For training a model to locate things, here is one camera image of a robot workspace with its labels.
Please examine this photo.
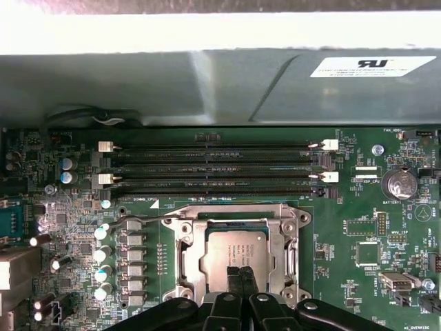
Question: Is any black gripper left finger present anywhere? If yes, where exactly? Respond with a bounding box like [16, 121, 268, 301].
[119, 265, 243, 331]

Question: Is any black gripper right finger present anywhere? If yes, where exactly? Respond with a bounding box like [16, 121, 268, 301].
[241, 266, 380, 331]

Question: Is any metal socket cover frame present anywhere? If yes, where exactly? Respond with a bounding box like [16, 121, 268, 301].
[175, 219, 300, 301]

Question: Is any silver topped green CPU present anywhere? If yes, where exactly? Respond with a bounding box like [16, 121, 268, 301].
[199, 230, 276, 297]

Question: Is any thin wire locking lever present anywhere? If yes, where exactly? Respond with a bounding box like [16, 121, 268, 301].
[113, 213, 182, 228]

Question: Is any metal CPU socket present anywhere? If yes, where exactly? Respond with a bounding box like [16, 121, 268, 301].
[161, 202, 314, 313]

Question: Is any green motherboard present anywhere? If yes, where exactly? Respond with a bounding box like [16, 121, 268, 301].
[0, 126, 441, 331]

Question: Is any internal USB port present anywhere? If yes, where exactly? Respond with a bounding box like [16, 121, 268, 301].
[378, 272, 414, 297]

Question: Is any silver coin cell battery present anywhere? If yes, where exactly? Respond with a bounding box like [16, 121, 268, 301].
[384, 167, 420, 201]

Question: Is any black and grey PC case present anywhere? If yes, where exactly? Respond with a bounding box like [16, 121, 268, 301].
[0, 0, 441, 135]

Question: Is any white label sticker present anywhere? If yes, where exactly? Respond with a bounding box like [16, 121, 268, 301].
[309, 54, 438, 79]

